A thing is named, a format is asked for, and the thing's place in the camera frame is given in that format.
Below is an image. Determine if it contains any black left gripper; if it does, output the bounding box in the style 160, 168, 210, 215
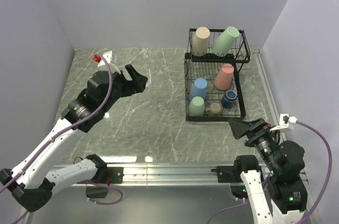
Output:
102, 64, 147, 113

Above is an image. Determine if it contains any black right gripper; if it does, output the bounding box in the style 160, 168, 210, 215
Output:
228, 115, 281, 172

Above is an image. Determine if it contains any dark blue ceramic mug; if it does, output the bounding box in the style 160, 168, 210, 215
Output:
220, 90, 237, 109

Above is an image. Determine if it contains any olive ceramic mug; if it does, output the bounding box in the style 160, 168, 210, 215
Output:
204, 102, 223, 117

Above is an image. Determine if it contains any pink plastic tumbler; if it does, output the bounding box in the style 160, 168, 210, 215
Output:
214, 64, 234, 91

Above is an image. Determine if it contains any small green plastic tumbler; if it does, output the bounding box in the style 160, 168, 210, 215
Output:
189, 96, 205, 117

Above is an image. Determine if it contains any blue plastic tumbler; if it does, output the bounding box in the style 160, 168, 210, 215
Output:
189, 78, 208, 101

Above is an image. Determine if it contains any beige plastic tumbler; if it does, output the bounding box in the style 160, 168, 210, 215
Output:
192, 26, 210, 56

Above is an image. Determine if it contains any large green plastic tumbler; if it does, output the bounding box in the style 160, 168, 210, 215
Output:
211, 26, 240, 56

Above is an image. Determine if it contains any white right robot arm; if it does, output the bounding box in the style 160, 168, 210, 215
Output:
228, 114, 308, 223

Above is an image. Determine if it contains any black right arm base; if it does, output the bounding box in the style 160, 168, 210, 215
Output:
210, 165, 242, 183

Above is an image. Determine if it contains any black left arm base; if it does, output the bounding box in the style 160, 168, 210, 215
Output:
106, 166, 124, 184

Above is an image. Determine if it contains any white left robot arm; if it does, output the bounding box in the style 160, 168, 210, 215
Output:
1, 64, 148, 212

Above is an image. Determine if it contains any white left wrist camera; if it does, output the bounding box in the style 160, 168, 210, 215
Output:
97, 50, 120, 73

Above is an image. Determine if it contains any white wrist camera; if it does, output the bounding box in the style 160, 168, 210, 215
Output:
97, 50, 120, 73
270, 114, 297, 133

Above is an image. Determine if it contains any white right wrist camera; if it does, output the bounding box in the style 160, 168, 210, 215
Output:
270, 114, 297, 133

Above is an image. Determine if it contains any black wire dish rack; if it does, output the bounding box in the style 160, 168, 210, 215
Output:
184, 28, 251, 122

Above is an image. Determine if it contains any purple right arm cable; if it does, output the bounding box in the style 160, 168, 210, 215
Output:
206, 119, 333, 224

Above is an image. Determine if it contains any aluminium mounting rail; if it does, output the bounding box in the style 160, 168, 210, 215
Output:
15, 162, 323, 224

